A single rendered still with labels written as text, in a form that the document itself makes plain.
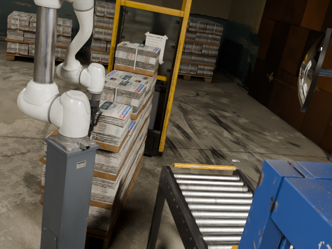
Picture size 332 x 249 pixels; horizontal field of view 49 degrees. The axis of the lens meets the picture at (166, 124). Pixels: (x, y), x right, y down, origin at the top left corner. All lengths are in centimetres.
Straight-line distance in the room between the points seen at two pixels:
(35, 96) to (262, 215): 140
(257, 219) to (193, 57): 729
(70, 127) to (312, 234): 142
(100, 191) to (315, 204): 198
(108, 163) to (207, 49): 596
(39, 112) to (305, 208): 151
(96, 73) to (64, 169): 56
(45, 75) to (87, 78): 28
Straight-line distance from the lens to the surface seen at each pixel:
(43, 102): 194
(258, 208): 84
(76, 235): 226
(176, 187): 212
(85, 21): 189
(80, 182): 205
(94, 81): 211
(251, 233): 87
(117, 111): 234
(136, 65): 338
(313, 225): 69
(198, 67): 814
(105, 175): 246
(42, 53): 192
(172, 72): 390
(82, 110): 187
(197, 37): 797
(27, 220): 310
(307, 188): 74
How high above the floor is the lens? 185
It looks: 21 degrees down
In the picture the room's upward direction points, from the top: 11 degrees clockwise
